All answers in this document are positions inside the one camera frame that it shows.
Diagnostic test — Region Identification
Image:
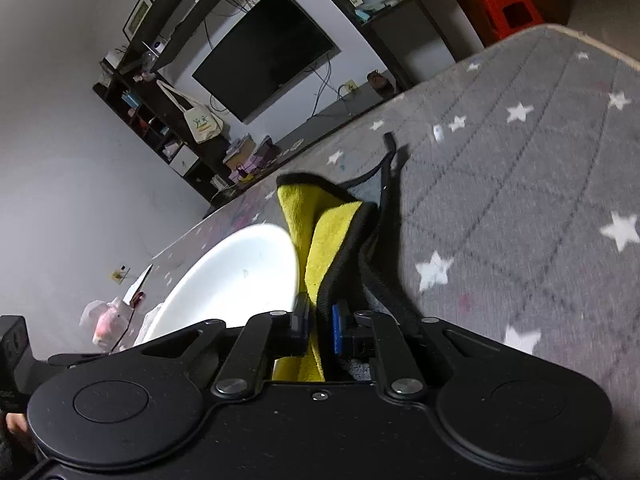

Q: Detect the yellow grey microfibre cloth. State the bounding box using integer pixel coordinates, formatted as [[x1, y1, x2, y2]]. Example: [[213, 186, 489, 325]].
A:
[[273, 132, 422, 382]]

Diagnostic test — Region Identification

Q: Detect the white ceramic bowl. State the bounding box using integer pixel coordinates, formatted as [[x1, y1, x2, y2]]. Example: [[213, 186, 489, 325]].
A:
[[134, 223, 298, 344]]

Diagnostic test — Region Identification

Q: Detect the pink white plastic bag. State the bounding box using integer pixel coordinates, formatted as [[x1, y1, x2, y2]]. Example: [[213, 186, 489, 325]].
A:
[[79, 297, 134, 352]]

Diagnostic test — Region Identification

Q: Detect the stack of boxes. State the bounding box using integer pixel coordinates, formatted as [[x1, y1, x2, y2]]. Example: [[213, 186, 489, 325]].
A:
[[224, 134, 282, 183]]

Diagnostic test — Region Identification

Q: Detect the grey star-patterned table cover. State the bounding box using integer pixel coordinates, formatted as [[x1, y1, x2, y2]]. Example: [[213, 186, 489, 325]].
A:
[[150, 23, 640, 441]]

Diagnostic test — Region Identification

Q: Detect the dark wooden shelf unit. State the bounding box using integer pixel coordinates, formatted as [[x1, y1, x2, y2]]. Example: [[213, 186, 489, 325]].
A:
[[93, 0, 233, 200]]

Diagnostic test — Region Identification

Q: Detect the beige canvas tote bag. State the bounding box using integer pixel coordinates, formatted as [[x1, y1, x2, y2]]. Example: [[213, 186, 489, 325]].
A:
[[156, 80, 224, 144]]

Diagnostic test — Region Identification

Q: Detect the black flat-screen television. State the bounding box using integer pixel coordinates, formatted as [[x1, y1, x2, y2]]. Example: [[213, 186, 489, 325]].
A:
[[192, 0, 337, 122]]

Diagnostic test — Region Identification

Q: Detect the dark glass display cabinet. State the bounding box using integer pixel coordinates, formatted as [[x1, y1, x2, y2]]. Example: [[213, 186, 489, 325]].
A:
[[331, 0, 460, 91]]

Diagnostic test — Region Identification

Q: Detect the framed picture on shelf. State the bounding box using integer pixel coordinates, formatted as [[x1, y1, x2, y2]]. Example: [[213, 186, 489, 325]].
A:
[[122, 0, 154, 42]]

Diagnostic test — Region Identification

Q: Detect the red plastic stool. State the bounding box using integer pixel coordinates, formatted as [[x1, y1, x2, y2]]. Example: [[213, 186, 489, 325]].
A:
[[476, 0, 544, 46]]

